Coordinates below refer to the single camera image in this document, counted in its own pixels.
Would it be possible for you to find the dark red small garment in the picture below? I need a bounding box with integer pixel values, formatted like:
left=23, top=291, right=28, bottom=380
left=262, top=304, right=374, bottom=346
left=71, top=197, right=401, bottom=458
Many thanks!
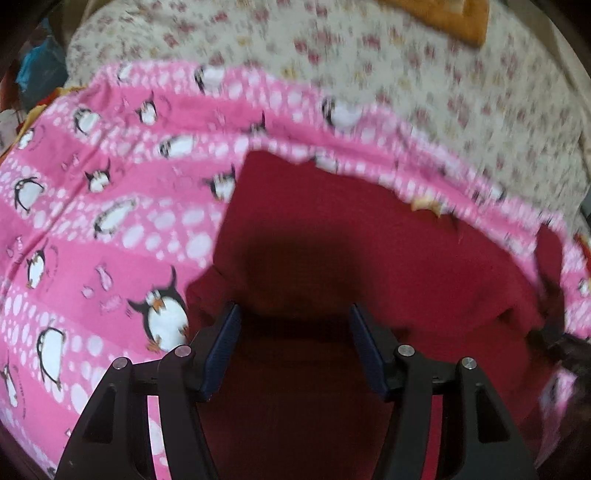
left=185, top=151, right=564, bottom=479

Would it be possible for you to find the blue cloth beside bed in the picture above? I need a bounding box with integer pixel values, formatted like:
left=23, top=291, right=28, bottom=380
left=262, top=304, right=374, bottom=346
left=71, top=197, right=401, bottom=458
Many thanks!
left=16, top=35, right=68, bottom=110

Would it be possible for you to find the pink penguin print blanket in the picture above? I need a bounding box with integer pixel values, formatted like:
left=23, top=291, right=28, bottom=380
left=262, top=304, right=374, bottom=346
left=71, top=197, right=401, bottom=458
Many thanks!
left=1, top=61, right=590, bottom=479

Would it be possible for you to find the orange checkered pillow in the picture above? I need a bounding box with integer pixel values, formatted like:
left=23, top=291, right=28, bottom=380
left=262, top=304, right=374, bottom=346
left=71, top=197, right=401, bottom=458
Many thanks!
left=381, top=0, right=490, bottom=48

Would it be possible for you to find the floral cream bed sheet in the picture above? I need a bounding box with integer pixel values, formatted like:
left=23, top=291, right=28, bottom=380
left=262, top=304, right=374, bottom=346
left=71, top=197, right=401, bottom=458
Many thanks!
left=66, top=1, right=590, bottom=227

